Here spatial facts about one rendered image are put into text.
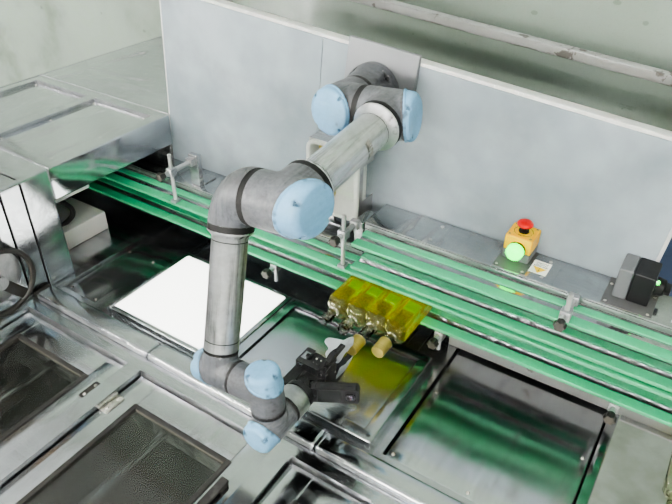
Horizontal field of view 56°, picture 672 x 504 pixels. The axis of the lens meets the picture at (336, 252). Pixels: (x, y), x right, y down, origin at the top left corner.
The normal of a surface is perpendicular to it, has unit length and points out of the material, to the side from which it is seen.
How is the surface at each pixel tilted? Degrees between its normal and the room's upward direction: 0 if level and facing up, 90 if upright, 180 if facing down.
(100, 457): 90
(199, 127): 0
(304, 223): 84
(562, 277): 90
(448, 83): 0
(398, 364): 90
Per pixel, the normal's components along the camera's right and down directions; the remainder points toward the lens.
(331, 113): -0.64, 0.38
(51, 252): 0.84, 0.32
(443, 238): 0.01, -0.82
